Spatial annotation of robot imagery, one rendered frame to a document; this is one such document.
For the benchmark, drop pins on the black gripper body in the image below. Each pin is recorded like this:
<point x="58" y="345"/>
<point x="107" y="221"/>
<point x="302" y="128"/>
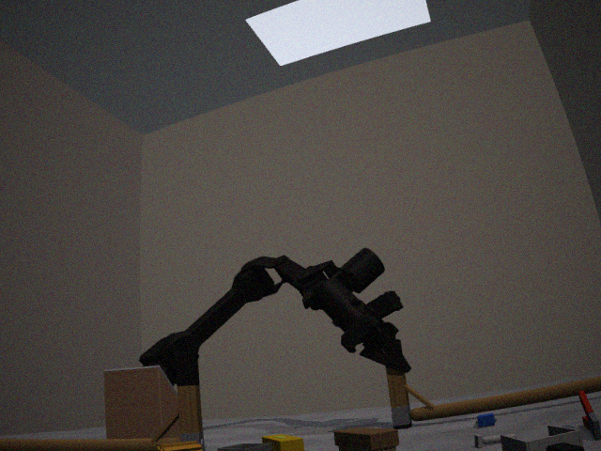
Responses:
<point x="358" y="328"/>

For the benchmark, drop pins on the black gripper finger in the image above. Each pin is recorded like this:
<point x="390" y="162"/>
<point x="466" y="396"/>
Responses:
<point x="392" y="335"/>
<point x="381" y="351"/>

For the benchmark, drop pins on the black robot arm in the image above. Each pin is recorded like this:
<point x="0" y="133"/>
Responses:
<point x="253" y="283"/>

